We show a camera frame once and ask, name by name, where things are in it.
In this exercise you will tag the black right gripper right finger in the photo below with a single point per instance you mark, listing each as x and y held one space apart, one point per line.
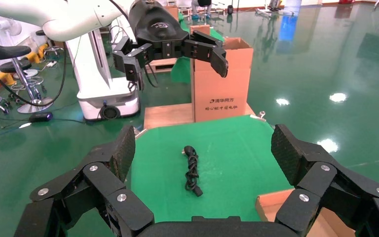
317 183

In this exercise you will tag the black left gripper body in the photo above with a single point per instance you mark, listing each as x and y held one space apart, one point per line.
156 29

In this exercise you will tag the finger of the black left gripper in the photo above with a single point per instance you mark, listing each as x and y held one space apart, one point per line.
209 52
130 63

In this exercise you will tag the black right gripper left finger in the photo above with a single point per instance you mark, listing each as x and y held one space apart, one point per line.
104 183

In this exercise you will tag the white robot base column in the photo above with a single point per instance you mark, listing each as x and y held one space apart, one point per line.
94 75

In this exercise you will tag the plain brown cardboard box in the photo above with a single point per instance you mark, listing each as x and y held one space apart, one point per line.
172 12

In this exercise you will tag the tall printed cardboard box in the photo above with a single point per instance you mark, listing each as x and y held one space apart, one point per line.
222 91

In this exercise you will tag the flat open cardboard box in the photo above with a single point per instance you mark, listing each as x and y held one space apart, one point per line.
271 204

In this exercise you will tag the low wooden crate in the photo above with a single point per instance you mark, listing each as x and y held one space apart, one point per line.
161 65

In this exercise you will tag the white power strip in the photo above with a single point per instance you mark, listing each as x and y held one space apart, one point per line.
51 63

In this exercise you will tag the silver binder clip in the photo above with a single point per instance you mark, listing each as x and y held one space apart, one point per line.
259 116

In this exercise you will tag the green table cloth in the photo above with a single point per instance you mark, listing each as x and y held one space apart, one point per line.
228 163

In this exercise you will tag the black power adapter brick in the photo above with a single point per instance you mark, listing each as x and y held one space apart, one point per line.
40 117

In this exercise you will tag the white electric fan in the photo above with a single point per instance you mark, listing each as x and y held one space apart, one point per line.
11 27

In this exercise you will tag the black saddle seat stool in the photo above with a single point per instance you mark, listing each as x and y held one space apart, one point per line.
4 50

